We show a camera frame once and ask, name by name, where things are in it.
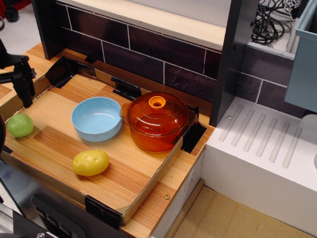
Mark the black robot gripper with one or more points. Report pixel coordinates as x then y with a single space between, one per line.
21 77

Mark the green plastic pear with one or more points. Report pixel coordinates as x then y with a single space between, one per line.
20 125

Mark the light blue bowl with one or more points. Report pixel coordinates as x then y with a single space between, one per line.
97 119

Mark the cardboard fence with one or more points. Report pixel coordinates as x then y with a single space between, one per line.
137 180

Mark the yellow plastic potato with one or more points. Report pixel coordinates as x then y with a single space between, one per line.
90 163

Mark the orange glass pot lid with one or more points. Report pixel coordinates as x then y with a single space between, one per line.
156 114

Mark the orange glass pot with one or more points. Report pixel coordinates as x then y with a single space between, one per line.
159 143

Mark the light wooden shelf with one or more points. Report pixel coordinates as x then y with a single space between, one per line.
160 21

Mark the white sink drainboard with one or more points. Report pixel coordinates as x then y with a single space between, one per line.
266 160

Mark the teal plastic bin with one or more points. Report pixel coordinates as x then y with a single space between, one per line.
302 86

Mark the dark grey vertical post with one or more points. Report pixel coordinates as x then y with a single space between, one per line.
238 34

